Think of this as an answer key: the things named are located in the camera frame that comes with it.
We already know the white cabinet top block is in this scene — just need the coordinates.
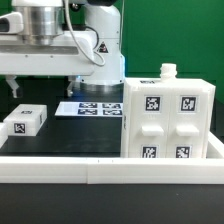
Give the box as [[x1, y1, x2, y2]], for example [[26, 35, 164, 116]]
[[3, 104, 47, 136]]

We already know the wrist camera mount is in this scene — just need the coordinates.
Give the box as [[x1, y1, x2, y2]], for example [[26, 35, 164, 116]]
[[0, 12, 24, 34]]

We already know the white U-shaped fence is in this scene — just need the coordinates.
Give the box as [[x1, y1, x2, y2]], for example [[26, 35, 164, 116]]
[[0, 122, 224, 184]]

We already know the white marker base plate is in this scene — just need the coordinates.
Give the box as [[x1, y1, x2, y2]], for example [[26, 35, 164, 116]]
[[55, 102, 123, 117]]

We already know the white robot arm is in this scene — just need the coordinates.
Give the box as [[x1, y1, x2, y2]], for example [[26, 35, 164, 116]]
[[0, 0, 125, 96]]

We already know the white cabinet body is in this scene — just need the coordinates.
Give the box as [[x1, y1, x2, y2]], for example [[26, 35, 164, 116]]
[[121, 63, 215, 158]]

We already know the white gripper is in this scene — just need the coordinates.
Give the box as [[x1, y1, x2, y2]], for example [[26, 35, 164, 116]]
[[0, 31, 95, 98]]

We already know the white cabinet door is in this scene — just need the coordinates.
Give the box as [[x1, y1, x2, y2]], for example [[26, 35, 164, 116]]
[[166, 88, 208, 158], [128, 88, 170, 158]]

